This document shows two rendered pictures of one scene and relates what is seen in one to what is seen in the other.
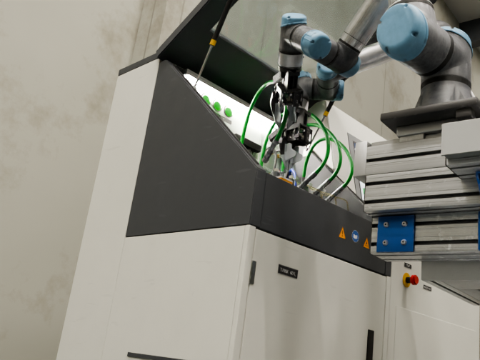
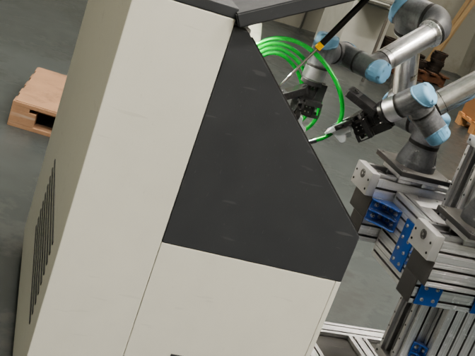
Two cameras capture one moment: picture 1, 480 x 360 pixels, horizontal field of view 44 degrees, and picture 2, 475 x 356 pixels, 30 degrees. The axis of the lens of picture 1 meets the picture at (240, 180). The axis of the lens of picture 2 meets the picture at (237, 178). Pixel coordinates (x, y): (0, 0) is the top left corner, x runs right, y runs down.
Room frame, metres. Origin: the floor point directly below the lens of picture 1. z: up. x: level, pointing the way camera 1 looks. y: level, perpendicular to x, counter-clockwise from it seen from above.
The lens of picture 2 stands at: (0.78, 2.42, 1.83)
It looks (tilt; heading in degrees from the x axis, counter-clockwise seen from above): 18 degrees down; 296
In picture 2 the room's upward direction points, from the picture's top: 20 degrees clockwise
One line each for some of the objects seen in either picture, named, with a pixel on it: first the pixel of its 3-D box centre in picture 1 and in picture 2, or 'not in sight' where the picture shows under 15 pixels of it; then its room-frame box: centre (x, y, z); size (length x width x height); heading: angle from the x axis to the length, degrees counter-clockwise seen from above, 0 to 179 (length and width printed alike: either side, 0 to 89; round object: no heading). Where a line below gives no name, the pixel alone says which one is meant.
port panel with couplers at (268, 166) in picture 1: (270, 173); not in sight; (2.29, -0.12, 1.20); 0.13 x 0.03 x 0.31; 133
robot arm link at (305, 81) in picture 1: (300, 88); (324, 50); (1.88, -0.17, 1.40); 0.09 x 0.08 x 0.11; 80
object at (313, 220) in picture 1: (326, 228); not in sight; (1.76, -0.28, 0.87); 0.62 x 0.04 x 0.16; 133
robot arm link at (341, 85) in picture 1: (328, 87); (344, 55); (1.85, -0.26, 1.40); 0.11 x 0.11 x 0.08; 80
